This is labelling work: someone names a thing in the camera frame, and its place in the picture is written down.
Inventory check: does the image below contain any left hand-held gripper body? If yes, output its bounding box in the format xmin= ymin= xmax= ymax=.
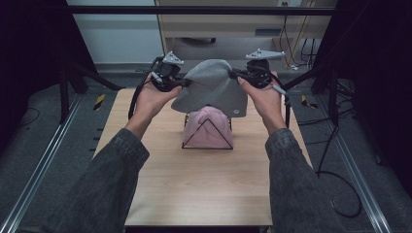
xmin=150 ymin=50 xmax=187 ymax=93

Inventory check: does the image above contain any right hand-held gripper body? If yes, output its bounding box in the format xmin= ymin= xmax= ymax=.
xmin=238 ymin=48 xmax=288 ymax=89

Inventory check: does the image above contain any grey knit beanie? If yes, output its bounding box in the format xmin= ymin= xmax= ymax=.
xmin=170 ymin=58 xmax=249 ymax=118

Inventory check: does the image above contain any black wire triangular rack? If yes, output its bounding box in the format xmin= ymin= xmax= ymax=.
xmin=181 ymin=111 xmax=234 ymax=150

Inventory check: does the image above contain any pink fleece beanie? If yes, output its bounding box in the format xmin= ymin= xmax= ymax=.
xmin=183 ymin=105 xmax=234 ymax=150

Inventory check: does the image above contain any person's left hand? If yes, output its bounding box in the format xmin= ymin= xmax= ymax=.
xmin=123 ymin=72 xmax=184 ymax=132

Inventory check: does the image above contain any person's right hand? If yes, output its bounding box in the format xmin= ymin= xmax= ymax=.
xmin=236 ymin=71 xmax=289 ymax=135

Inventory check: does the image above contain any light wooden desk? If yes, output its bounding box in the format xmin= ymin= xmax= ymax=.
xmin=154 ymin=0 xmax=338 ymax=70

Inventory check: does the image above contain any white cabinet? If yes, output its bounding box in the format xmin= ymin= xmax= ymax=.
xmin=65 ymin=0 xmax=167 ymax=65

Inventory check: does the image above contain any black curtain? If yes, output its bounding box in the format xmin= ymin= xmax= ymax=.
xmin=312 ymin=0 xmax=412 ymax=197
xmin=0 ymin=0 xmax=97 ymax=155

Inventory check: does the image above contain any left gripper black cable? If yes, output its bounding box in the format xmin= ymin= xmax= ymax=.
xmin=127 ymin=55 xmax=164 ymax=121

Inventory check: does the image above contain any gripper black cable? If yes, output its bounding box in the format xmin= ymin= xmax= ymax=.
xmin=266 ymin=72 xmax=292 ymax=130
xmin=127 ymin=55 xmax=164 ymax=121

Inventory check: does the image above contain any black hanging cable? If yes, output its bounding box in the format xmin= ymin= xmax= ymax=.
xmin=279 ymin=1 xmax=294 ymax=68

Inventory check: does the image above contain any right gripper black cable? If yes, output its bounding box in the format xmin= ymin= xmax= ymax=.
xmin=266 ymin=72 xmax=292 ymax=130

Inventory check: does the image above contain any yellow hanging cable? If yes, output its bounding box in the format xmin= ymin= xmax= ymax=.
xmin=284 ymin=0 xmax=313 ymax=69

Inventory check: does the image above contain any yellow-handled tool right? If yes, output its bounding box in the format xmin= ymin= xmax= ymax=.
xmin=300 ymin=94 xmax=319 ymax=110

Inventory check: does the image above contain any yellow-handled tool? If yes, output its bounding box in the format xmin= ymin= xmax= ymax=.
xmin=92 ymin=93 xmax=107 ymax=112
xmin=300 ymin=94 xmax=319 ymax=110

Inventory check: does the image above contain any black horizontal frame bar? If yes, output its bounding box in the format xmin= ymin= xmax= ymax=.
xmin=63 ymin=5 xmax=338 ymax=17

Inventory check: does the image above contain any yellow-handled tool left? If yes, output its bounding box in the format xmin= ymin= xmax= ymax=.
xmin=92 ymin=93 xmax=107 ymax=112

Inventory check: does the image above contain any black frame leg with strut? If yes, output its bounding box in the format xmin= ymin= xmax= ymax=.
xmin=281 ymin=66 xmax=340 ymax=126
xmin=58 ymin=60 xmax=126 ymax=125

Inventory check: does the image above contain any black floor cable bundle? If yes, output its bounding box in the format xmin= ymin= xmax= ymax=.
xmin=296 ymin=79 xmax=357 ymax=146

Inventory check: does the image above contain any aluminium floor rail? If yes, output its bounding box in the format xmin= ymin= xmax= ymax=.
xmin=0 ymin=92 xmax=85 ymax=233
xmin=314 ymin=92 xmax=394 ymax=233

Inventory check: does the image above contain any thin black floor cable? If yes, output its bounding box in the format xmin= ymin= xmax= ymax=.
xmin=18 ymin=106 xmax=42 ymax=128

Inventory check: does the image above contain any looped black floor cable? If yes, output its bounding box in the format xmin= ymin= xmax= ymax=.
xmin=315 ymin=124 xmax=363 ymax=218

